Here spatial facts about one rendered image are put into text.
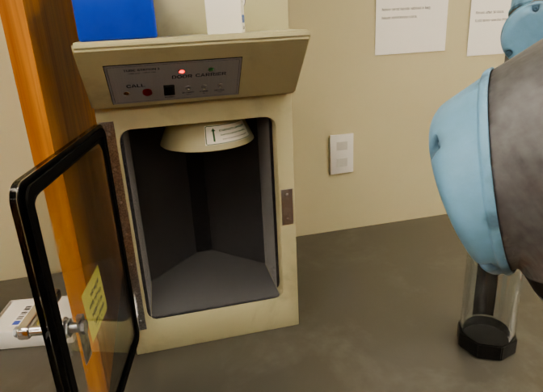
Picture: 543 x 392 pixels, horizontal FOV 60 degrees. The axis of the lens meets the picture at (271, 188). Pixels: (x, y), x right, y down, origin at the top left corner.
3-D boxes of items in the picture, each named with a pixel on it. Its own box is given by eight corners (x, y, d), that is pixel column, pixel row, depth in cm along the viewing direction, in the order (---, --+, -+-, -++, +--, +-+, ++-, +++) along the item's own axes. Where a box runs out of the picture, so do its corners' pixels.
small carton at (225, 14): (212, 33, 72) (208, -10, 70) (245, 31, 72) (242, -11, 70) (207, 34, 67) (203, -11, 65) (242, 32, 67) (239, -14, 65)
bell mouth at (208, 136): (159, 135, 96) (155, 107, 94) (245, 126, 100) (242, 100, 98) (161, 157, 80) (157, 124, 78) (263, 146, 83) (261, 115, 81)
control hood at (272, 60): (92, 107, 74) (80, 40, 70) (292, 90, 80) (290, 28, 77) (82, 121, 63) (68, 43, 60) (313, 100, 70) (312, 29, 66)
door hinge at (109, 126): (132, 331, 88) (96, 122, 74) (146, 328, 88) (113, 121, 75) (132, 336, 86) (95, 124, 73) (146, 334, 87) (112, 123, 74)
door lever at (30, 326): (86, 298, 63) (82, 281, 62) (61, 344, 54) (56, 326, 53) (45, 301, 63) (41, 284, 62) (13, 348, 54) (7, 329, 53)
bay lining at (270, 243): (149, 258, 110) (125, 107, 98) (257, 242, 115) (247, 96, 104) (148, 318, 88) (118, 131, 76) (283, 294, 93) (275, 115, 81)
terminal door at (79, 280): (139, 337, 86) (103, 121, 73) (89, 495, 58) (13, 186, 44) (135, 338, 86) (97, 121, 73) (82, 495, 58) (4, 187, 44)
